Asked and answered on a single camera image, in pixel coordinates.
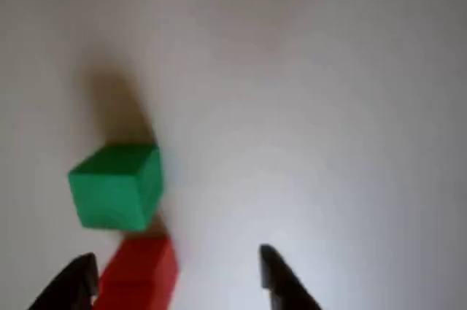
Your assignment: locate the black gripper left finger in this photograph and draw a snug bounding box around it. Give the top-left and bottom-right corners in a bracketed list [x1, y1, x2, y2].
[28, 252, 100, 310]

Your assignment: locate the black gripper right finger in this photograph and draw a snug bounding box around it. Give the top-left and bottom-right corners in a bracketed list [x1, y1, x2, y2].
[259, 244, 323, 310]

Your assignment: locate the green cube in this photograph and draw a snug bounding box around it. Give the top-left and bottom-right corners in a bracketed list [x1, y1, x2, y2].
[67, 143, 163, 233]

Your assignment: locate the red cube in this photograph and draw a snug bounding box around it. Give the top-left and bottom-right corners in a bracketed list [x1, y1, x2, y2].
[91, 236, 182, 310]

